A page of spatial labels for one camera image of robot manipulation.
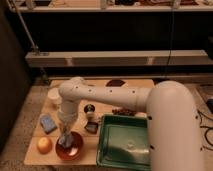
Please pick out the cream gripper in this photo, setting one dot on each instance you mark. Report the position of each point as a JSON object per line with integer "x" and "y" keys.
{"x": 67, "y": 120}

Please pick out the red bowl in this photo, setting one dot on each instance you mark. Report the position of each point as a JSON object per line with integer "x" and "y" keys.
{"x": 71, "y": 153}

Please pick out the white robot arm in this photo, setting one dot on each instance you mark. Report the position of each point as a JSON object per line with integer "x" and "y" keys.
{"x": 173, "y": 128}

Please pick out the dark brown bowl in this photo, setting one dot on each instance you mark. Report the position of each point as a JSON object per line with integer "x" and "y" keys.
{"x": 115, "y": 83}

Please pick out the small metal cup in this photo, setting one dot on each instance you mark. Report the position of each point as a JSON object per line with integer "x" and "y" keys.
{"x": 89, "y": 110}

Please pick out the blue sponge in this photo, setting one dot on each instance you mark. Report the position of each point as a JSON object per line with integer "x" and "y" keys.
{"x": 47, "y": 123}

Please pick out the small dark box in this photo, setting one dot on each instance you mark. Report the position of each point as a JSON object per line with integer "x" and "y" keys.
{"x": 92, "y": 127}

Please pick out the orange fruit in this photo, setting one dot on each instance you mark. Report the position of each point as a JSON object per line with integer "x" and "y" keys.
{"x": 44, "y": 145}

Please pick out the bunch of dark grapes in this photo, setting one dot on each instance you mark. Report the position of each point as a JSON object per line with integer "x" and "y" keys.
{"x": 123, "y": 112}

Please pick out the green plastic tray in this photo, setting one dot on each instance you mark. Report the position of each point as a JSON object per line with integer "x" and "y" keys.
{"x": 123, "y": 143}

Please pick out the metal stand pole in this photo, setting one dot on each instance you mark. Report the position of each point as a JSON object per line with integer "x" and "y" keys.
{"x": 34, "y": 47}

